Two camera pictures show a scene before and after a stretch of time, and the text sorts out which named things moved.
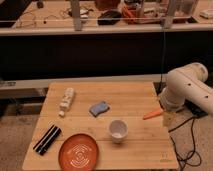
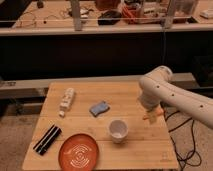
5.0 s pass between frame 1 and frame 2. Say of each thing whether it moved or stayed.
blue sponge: stayed
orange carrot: stayed
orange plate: stayed
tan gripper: moved
